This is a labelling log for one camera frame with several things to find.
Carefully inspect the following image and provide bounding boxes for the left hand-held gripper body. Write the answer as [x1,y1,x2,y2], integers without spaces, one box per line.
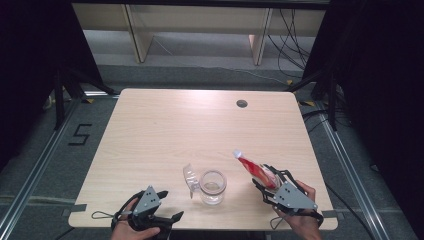
[128,185,175,234]

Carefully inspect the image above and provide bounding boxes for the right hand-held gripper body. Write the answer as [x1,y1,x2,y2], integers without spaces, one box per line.
[271,181,318,217]

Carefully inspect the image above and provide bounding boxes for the red white spouted pouch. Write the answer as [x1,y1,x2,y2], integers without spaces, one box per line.
[232,149,283,192]

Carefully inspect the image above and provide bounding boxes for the clear glass jar hinged lid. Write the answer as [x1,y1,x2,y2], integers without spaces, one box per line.
[182,162,228,206]

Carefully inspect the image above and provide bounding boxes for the person's right hand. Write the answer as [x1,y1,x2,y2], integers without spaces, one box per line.
[273,180,324,235]

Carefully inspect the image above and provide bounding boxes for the person's left hand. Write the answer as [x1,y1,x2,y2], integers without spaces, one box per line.
[110,198,162,240]

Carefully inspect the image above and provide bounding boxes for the grey tape strip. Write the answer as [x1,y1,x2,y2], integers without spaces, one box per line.
[61,203,88,218]
[321,209,340,220]

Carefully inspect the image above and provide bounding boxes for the black metal stand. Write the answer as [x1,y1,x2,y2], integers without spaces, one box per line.
[285,68,338,132]
[52,65,116,132]

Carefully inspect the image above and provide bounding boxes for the black curtain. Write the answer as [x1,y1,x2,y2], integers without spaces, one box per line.
[0,0,105,171]
[302,0,424,239]

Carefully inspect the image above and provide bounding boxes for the beige wooden desk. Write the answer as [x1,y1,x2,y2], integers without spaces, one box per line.
[71,3,327,66]

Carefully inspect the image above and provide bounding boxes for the black floor cable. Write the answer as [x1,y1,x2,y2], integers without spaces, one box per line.
[324,182,368,240]

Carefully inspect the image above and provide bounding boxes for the aluminium floor rail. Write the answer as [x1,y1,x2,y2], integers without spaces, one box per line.
[314,103,385,240]
[0,99,82,234]

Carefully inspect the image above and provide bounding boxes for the bundle of black cables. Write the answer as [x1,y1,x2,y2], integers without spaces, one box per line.
[267,8,313,80]

